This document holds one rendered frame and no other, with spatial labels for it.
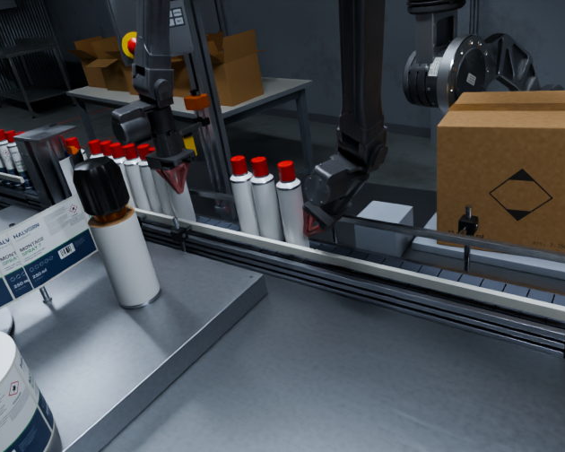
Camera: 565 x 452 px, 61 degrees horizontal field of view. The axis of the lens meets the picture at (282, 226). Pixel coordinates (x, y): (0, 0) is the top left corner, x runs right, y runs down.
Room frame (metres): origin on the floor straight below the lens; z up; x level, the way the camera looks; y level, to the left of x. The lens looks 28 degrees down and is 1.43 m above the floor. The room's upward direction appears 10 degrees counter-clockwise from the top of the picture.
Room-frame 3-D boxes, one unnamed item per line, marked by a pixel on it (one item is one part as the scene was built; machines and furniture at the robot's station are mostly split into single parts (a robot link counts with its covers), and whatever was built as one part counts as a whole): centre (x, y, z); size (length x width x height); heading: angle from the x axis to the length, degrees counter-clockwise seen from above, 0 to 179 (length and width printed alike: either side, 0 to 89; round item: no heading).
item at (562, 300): (1.10, 0.19, 0.86); 1.65 x 0.08 x 0.04; 50
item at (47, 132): (1.30, 0.58, 1.14); 0.14 x 0.11 x 0.01; 50
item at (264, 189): (0.97, 0.03, 0.98); 0.05 x 0.05 x 0.20
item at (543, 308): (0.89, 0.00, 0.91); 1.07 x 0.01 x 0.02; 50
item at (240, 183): (1.00, 0.07, 0.98); 0.05 x 0.05 x 0.20
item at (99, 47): (3.99, 1.03, 0.97); 0.46 x 0.44 x 0.37; 44
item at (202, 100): (1.15, 0.17, 1.05); 0.10 x 0.04 x 0.33; 140
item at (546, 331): (1.10, 0.19, 0.85); 1.65 x 0.11 x 0.05; 50
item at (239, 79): (3.01, 0.19, 0.97); 0.51 x 0.42 x 0.37; 134
